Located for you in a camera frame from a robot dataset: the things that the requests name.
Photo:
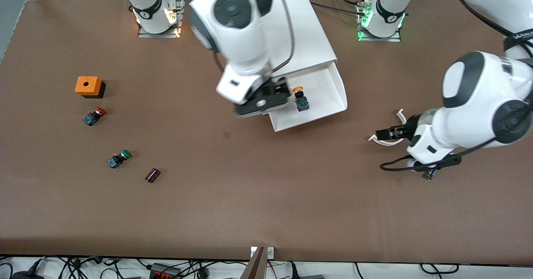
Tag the dark maroon capacitor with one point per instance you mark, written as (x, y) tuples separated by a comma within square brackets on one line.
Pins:
[(152, 175)]

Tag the brown wooden post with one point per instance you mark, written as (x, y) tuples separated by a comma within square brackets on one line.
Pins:
[(255, 266)]

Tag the yellow push button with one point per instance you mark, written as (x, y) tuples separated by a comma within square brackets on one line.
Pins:
[(300, 102)]

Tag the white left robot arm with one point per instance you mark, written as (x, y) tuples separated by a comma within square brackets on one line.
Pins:
[(479, 104)]

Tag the green push button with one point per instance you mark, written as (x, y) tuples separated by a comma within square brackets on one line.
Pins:
[(118, 159)]

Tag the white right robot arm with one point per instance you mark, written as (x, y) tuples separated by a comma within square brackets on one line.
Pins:
[(237, 29)]

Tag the orange box with hole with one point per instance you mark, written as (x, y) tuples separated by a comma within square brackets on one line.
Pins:
[(87, 85)]

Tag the black power strip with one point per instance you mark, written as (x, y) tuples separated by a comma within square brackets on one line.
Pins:
[(164, 272)]

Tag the black power adapter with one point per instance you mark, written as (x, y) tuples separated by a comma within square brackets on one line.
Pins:
[(25, 275)]

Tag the small white bracket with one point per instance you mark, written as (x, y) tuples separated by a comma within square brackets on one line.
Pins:
[(253, 252), (270, 252)]

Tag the grey metal base plate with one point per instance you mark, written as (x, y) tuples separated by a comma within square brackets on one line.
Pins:
[(391, 39), (166, 34)]

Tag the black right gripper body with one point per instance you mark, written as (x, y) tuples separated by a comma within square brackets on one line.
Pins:
[(275, 89)]

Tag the red push button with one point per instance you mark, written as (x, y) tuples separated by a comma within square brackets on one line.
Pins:
[(93, 116)]

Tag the white plastic drawer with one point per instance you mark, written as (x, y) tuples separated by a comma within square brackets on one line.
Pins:
[(325, 95)]

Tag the white curved plastic bracket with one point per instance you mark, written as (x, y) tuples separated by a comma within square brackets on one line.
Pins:
[(385, 143)]

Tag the white drawer cabinet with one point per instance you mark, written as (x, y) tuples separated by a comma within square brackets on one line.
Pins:
[(308, 29)]

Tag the small blue potentiometer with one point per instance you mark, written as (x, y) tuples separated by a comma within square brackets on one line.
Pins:
[(431, 175)]

